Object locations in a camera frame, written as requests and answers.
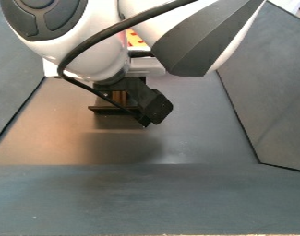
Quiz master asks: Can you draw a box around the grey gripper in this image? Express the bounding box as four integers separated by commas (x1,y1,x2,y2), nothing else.
126,46,166,77

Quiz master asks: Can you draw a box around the brown three prong object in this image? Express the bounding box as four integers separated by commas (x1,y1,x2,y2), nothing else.
112,91,128,105

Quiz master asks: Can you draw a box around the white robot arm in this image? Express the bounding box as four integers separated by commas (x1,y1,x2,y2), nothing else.
0,0,265,83

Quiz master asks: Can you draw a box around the black curved fixture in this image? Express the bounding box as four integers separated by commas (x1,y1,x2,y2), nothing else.
87,80,150,116

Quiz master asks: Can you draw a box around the red block with shaped holes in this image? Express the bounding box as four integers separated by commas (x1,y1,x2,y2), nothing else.
126,29,149,48

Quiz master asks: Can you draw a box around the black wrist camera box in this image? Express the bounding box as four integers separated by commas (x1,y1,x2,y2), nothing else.
124,77,173,127

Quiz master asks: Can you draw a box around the black cable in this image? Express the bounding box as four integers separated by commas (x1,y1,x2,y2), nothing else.
57,0,199,120

